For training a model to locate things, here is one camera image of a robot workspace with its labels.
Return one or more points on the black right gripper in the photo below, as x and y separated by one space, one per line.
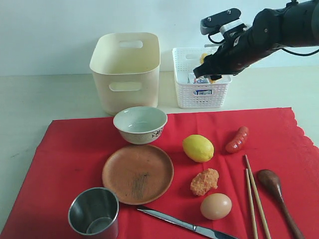
235 56

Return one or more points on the yellow cheese wedge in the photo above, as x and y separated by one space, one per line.
207 77

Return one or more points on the blue white milk carton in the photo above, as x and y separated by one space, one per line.
197 80

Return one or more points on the red toy sausage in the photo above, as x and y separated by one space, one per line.
238 141

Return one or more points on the yellow lemon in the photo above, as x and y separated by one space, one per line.
198 148

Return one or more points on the orange fried chicken piece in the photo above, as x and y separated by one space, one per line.
204 181

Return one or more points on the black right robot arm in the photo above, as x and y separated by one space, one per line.
296 25

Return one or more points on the white perforated plastic basket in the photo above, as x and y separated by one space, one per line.
192 95

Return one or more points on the cream plastic bin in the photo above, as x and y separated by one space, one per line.
126 68

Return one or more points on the pale green ceramic bowl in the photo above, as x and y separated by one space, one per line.
140 125

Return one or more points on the red scalloped table cloth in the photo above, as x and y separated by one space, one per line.
72 154

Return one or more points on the dark wooden spoon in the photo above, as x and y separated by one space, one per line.
271 182

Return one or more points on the brown egg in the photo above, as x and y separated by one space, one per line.
216 206

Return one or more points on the long wooden chopstick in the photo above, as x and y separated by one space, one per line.
257 199

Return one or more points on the silver table knife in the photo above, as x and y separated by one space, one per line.
209 233

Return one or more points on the stainless steel cup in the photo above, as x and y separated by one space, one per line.
93 214

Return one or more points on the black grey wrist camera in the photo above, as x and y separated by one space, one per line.
213 23

